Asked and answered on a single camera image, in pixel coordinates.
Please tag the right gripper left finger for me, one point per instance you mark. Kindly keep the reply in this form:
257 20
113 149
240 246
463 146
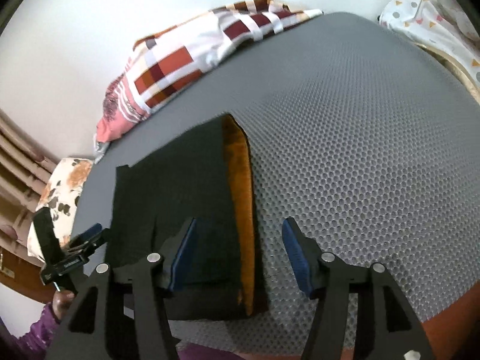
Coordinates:
119 313

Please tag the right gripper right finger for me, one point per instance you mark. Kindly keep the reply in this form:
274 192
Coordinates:
386 324

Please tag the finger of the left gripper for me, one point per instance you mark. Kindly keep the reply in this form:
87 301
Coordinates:
86 246
87 235

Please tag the black pants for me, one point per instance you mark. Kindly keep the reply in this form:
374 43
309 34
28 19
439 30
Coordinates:
193 202

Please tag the person's left hand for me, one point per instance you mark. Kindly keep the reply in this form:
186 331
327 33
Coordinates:
62 300

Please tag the floral white orange cushion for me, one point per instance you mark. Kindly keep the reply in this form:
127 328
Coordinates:
62 193

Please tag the purple garment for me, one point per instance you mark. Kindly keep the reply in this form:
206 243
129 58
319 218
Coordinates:
34 343

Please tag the grey folded cloth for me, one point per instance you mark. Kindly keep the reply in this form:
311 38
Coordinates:
100 149

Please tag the pink striped cloth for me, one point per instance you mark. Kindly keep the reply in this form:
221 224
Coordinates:
120 111

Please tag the checkered red white pillow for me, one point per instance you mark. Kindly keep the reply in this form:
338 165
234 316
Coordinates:
162 64

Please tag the grey textured bed mat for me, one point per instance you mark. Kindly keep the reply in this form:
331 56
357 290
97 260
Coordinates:
362 137

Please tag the white triangle-pattern cloth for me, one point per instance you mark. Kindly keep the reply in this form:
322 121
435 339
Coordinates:
441 24

